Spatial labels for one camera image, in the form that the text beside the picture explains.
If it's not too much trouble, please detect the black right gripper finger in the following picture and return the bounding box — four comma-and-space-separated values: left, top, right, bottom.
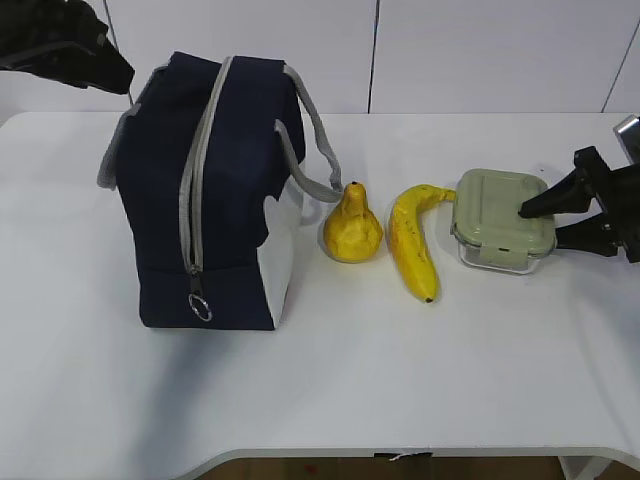
555, 213, 621, 256
519, 146, 610, 218

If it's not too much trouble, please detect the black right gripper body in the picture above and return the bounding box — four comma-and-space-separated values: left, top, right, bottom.
592, 163, 639, 263

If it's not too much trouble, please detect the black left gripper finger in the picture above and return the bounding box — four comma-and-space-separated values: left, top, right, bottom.
59, 39, 135, 94

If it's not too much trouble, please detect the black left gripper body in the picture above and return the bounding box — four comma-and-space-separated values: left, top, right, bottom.
1, 1, 108, 83

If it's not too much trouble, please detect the glass container green lid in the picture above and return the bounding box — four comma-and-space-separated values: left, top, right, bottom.
451, 168, 556, 275

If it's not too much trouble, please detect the navy insulated lunch bag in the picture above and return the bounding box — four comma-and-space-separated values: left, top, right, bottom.
97, 52, 343, 331

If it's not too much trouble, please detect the yellow banana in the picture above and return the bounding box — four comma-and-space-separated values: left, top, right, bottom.
388, 184, 456, 303

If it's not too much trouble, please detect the yellow pear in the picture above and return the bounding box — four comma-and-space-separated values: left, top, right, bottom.
322, 182, 383, 263

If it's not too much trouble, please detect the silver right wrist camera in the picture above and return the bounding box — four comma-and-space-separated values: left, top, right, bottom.
613, 114, 640, 164

